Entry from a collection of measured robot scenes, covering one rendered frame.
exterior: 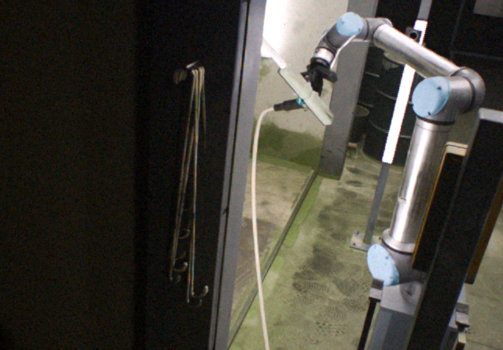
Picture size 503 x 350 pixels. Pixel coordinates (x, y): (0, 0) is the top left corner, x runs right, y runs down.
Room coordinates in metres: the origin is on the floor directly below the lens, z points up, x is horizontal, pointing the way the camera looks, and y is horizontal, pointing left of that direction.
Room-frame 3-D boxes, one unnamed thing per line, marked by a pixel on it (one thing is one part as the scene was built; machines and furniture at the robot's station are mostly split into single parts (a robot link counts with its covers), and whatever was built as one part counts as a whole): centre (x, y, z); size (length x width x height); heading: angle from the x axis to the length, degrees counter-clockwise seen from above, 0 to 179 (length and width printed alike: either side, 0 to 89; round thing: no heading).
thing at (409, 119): (4.41, -1.24, 0.44); 0.59 x 0.58 x 0.89; 179
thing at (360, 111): (4.70, -0.86, 0.14); 0.31 x 0.29 x 0.28; 165
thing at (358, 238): (2.94, -0.80, 0.01); 0.20 x 0.20 x 0.01; 75
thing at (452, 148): (0.89, -0.40, 1.42); 0.12 x 0.06 x 0.26; 75
